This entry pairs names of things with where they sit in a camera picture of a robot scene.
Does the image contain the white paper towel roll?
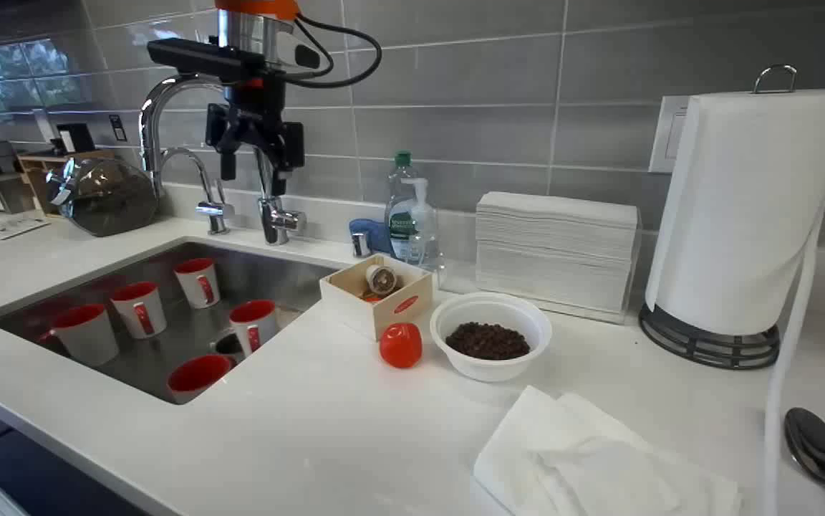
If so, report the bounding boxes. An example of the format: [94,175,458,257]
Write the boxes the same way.
[641,85,825,516]

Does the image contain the brown coffee beans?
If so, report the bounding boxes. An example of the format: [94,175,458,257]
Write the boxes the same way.
[443,317,533,364]

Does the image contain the round object in wooden box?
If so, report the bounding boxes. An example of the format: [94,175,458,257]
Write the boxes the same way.
[360,262,403,301]

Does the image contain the chrome faucet handle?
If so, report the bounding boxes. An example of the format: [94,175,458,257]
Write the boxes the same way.
[257,192,309,247]

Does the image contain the stack of white napkins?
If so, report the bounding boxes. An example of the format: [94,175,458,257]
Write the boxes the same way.
[473,189,641,324]

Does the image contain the tall chrome faucet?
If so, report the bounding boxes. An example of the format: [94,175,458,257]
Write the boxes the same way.
[135,70,236,237]

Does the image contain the small picture frame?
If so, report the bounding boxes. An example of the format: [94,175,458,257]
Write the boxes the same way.
[0,168,39,217]

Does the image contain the blue sponge holder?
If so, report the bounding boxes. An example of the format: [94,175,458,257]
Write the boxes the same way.
[347,214,395,260]

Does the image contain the small wooden box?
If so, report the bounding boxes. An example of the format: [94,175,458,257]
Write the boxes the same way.
[319,251,436,340]

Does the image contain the clear plastic bottle green cap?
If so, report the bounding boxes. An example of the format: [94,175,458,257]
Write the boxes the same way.
[383,148,440,271]

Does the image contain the dark blue cabinet front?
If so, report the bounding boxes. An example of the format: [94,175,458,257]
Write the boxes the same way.
[0,378,152,516]

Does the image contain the stainless steel sink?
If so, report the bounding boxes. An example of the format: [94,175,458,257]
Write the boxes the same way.
[0,237,342,410]

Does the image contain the metal spoon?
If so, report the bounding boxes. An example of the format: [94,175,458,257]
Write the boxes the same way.
[778,404,825,516]

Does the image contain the white cup red inside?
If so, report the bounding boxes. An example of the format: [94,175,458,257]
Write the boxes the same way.
[107,278,170,340]
[165,348,237,404]
[171,254,224,311]
[49,301,124,370]
[227,295,281,358]

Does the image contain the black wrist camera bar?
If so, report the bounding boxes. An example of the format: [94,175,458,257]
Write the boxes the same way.
[147,33,274,79]

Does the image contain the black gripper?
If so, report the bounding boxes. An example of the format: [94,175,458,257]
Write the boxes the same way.
[204,75,306,199]

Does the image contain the white bowl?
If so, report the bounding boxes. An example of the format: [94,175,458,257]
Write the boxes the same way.
[427,290,556,386]

